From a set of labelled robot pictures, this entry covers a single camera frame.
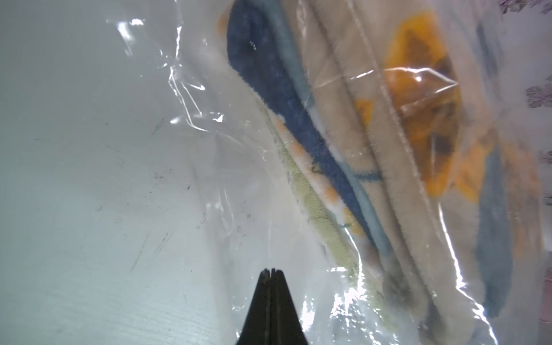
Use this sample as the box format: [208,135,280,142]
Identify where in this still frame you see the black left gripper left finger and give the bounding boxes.
[236,269,271,345]

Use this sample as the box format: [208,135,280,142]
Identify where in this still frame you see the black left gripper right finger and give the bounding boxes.
[270,269,308,345]

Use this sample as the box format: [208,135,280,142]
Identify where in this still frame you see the clear plastic vacuum bag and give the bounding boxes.
[107,1,547,344]

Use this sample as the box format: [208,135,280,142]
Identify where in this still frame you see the beige blanket with orange pattern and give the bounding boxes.
[219,1,546,344]

